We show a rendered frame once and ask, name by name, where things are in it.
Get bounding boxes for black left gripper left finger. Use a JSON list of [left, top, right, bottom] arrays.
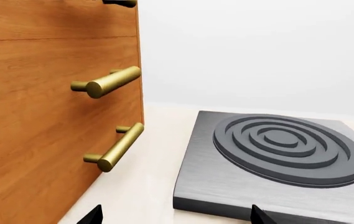
[[76, 203, 104, 224]]

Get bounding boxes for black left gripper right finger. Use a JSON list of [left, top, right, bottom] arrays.
[[250, 203, 279, 224]]

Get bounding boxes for wooden drawer cabinet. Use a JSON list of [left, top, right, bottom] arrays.
[[0, 0, 145, 224]]

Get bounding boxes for brass bar drawer handle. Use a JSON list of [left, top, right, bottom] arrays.
[[70, 65, 142, 100], [83, 122, 145, 174]]

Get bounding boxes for grey electric stove plate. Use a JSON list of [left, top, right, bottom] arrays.
[[172, 110, 354, 224]]

